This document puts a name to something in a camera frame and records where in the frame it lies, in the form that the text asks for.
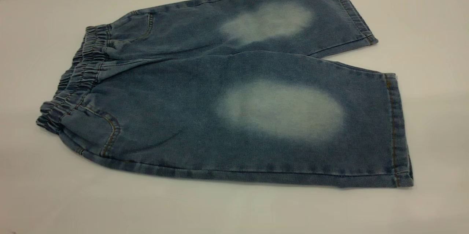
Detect blue denim shorts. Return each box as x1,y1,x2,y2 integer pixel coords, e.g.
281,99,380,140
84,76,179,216
36,0,414,189

